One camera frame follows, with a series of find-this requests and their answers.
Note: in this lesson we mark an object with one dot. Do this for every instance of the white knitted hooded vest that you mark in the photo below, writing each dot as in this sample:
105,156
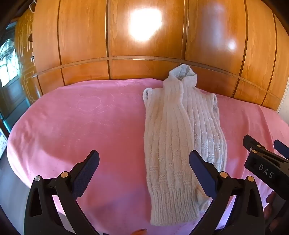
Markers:
176,135

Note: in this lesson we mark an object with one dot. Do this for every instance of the person's right hand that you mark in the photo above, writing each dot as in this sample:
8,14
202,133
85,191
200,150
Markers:
271,210

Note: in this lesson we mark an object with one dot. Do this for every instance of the pink blanket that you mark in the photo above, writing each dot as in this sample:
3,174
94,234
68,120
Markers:
79,126

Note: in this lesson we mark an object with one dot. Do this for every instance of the bright window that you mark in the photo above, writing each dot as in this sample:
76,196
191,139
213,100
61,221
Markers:
8,61

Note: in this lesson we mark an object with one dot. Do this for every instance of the wooden wardrobe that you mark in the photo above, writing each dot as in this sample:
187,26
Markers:
146,34

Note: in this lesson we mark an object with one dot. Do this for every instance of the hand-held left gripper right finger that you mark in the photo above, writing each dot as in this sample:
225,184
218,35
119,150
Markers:
199,168

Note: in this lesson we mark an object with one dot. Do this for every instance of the person's left hand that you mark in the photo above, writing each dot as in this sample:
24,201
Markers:
139,232

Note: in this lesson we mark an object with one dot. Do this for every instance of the carved wooden door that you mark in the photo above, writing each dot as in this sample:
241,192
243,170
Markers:
27,56

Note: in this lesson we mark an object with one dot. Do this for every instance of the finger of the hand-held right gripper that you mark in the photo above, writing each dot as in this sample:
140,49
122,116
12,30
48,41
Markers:
252,143
282,148

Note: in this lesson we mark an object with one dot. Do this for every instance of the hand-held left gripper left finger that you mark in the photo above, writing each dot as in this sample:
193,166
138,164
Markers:
89,168

